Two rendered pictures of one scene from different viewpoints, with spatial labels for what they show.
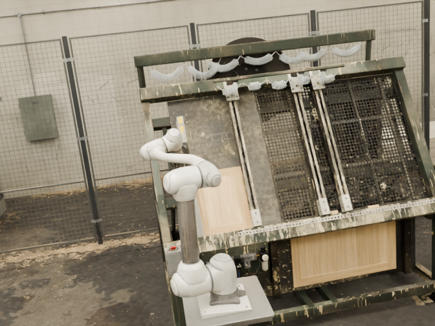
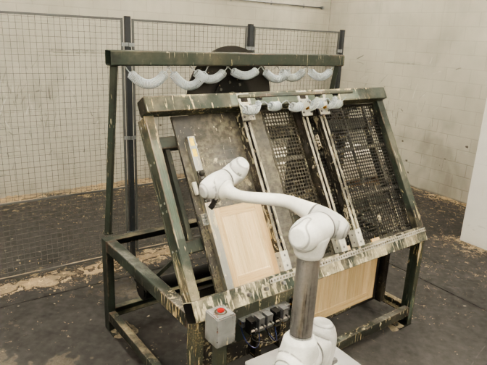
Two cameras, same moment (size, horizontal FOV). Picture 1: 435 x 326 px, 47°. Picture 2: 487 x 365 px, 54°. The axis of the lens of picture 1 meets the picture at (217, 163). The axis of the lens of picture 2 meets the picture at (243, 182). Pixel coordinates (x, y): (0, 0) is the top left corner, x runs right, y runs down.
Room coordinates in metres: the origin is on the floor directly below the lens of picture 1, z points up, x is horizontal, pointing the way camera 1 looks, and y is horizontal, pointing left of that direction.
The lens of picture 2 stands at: (1.15, 1.35, 2.32)
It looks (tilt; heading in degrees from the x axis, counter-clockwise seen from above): 17 degrees down; 331
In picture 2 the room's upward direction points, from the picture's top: 3 degrees clockwise
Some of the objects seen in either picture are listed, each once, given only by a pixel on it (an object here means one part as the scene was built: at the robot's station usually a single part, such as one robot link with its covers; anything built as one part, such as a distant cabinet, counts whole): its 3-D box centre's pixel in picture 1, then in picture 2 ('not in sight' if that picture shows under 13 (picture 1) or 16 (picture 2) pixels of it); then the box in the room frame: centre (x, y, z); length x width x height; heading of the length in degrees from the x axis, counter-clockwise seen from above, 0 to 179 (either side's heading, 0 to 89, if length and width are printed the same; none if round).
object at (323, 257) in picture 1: (344, 246); (338, 281); (3.75, -0.95, 0.53); 0.90 x 0.02 x 0.55; 99
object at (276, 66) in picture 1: (250, 82); (232, 98); (4.55, -0.37, 1.85); 0.80 x 0.06 x 0.80; 99
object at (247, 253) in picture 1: (237, 265); (273, 319); (3.28, -0.06, 0.69); 0.50 x 0.14 x 0.24; 99
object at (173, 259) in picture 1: (175, 261); (219, 326); (3.15, 0.36, 0.84); 0.12 x 0.12 x 0.18; 9
